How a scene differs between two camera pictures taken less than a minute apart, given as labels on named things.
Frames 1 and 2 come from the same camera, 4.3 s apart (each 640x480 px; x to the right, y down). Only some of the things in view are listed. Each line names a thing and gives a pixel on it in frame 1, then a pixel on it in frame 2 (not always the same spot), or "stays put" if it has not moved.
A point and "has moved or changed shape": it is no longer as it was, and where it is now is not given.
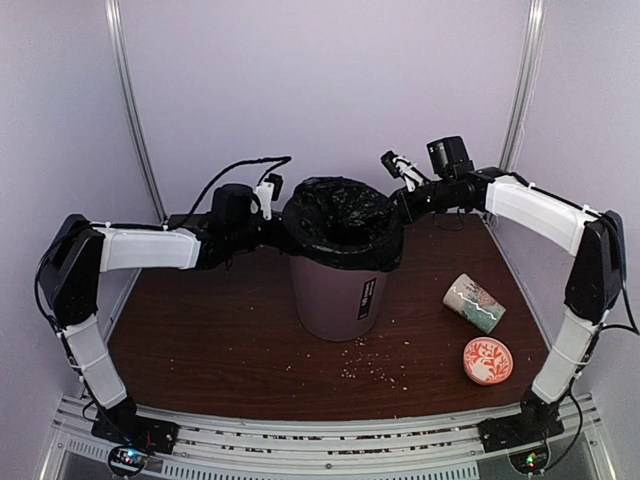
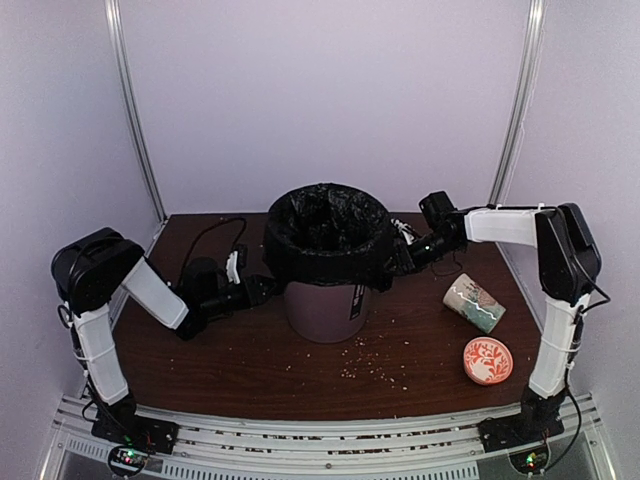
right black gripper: x=407 y=210 -> x=399 y=260
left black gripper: x=277 y=239 -> x=253 y=291
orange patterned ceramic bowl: x=487 y=360 stays put
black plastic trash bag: x=338 y=222 has moved or changed shape
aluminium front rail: x=429 y=451 stays put
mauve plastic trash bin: x=336 y=303 has moved or changed shape
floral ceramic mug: x=473 y=302 stays put
